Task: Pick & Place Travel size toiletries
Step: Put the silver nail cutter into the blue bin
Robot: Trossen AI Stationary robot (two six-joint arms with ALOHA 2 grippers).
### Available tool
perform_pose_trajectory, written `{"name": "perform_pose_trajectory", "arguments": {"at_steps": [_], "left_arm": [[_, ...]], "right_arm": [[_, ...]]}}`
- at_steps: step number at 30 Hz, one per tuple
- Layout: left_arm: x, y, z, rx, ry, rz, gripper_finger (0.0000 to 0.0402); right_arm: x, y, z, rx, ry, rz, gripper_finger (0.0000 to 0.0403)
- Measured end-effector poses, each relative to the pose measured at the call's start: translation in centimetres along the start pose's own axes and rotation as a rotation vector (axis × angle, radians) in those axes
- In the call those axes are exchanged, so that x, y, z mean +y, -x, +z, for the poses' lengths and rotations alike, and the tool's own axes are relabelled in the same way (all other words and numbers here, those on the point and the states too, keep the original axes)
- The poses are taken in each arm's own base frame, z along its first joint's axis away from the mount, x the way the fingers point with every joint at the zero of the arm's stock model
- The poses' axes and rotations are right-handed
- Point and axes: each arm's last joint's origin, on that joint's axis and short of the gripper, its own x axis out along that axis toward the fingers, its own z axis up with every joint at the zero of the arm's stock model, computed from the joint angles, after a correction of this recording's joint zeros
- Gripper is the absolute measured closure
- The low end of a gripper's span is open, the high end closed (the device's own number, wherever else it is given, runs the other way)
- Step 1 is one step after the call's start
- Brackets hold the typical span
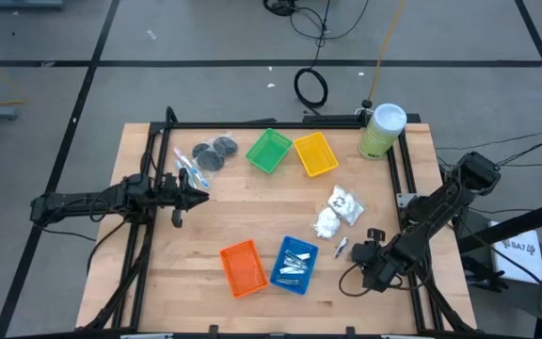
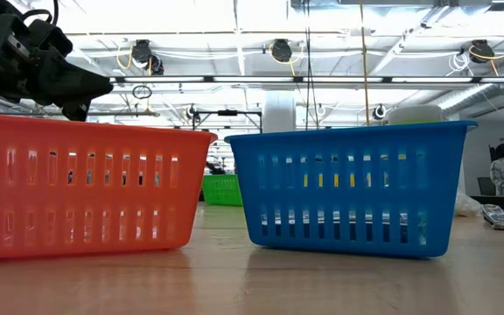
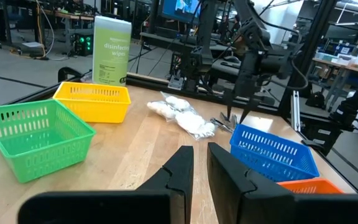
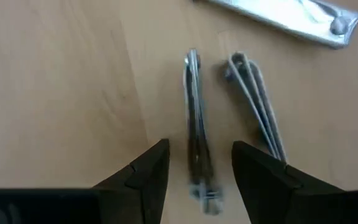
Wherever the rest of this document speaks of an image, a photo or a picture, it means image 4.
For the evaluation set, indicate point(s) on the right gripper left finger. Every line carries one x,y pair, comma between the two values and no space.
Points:
145,186

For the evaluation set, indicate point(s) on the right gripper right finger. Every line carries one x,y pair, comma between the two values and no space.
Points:
275,193

